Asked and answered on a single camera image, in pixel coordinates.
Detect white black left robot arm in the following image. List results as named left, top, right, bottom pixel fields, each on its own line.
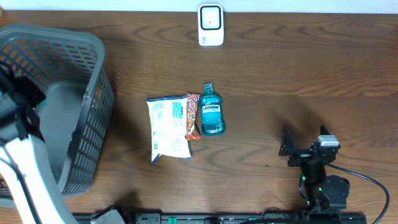
left=1, top=62, right=123, bottom=223

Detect orange candy bar wrapper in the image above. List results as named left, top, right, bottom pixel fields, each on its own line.
left=185, top=93, right=201, bottom=141

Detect grey plastic basket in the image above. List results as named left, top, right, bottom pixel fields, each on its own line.
left=1, top=24, right=114, bottom=197

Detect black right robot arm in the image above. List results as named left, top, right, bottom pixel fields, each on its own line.
left=279, top=125, right=350, bottom=213

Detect white snack bag blue edges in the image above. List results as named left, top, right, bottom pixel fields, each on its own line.
left=147, top=95, right=191, bottom=163

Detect teal mouthwash bottle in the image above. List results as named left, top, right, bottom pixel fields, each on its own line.
left=200, top=83, right=226, bottom=136

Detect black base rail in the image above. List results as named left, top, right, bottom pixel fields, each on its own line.
left=74, top=210, right=367, bottom=224

